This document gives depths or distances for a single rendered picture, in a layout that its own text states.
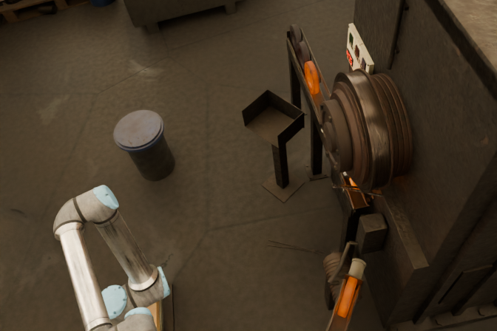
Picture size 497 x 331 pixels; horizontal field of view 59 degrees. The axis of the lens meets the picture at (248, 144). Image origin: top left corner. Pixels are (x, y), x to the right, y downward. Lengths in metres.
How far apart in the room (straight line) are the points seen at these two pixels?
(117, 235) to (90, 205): 0.20
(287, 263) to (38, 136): 2.16
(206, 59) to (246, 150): 1.02
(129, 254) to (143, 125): 0.99
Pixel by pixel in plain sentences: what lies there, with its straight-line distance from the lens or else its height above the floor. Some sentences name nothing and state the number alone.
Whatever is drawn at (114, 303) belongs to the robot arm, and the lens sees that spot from 2.30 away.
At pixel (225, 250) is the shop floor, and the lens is 2.73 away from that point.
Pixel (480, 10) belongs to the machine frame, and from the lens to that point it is 1.24.
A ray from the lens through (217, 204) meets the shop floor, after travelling 2.88.
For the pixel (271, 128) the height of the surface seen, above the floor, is 0.60.
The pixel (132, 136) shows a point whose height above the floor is 0.43.
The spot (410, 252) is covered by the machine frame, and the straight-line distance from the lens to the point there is 1.78.
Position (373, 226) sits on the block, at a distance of 1.88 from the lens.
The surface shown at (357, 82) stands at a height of 1.33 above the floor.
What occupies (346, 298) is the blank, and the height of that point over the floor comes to 0.78.
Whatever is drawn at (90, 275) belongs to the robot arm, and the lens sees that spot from 1.79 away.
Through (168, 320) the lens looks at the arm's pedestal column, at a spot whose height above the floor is 0.02.
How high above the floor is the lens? 2.48
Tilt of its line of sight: 53 degrees down
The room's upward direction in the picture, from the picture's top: 11 degrees counter-clockwise
